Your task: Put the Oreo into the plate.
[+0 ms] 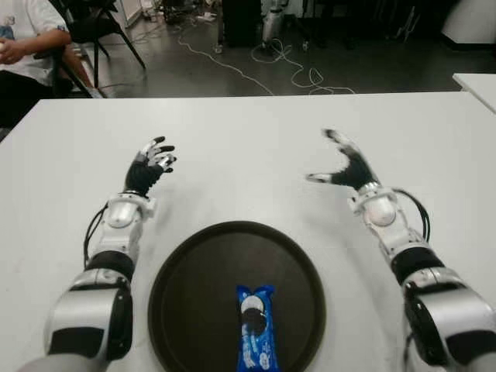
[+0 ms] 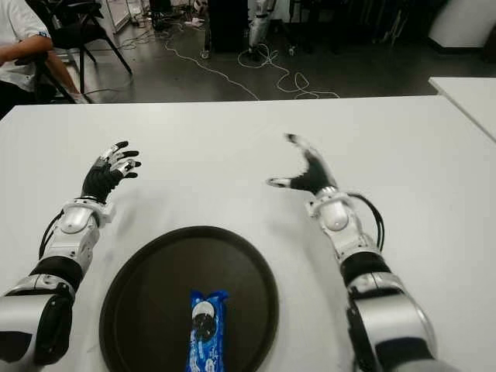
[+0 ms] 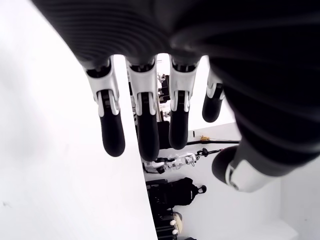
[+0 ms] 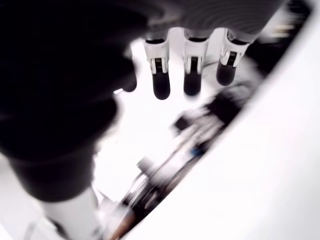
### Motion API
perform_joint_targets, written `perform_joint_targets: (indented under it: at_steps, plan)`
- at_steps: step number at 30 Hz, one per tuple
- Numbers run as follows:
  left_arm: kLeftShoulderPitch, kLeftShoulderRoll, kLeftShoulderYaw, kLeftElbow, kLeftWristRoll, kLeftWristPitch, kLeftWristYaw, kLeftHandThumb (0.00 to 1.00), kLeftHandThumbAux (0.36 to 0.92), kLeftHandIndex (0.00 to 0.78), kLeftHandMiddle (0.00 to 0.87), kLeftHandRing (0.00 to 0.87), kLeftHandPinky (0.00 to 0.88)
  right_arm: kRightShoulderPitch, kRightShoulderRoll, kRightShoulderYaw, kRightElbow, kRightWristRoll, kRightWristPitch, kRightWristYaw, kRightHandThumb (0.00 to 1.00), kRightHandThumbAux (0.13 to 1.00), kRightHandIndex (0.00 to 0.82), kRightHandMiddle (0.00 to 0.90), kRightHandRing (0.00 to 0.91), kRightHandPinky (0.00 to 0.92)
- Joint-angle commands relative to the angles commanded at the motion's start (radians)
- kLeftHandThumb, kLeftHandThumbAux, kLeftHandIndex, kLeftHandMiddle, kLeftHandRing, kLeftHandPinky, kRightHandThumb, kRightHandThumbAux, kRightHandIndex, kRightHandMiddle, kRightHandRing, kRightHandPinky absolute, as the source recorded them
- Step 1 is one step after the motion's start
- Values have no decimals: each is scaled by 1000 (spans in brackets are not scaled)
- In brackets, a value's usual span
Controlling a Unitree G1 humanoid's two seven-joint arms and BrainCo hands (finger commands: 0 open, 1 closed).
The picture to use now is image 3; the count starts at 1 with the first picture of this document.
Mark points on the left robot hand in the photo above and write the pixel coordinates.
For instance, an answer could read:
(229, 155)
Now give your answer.
(225, 37)

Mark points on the black pole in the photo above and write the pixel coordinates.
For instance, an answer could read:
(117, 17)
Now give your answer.
(220, 142)

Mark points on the black box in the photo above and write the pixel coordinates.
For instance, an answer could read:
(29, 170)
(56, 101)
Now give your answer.
(163, 135)

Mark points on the black backpack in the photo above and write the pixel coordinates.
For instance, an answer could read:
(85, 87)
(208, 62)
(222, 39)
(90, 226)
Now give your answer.
(180, 191)

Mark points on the beige bag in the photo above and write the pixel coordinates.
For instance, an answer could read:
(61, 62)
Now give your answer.
(178, 221)

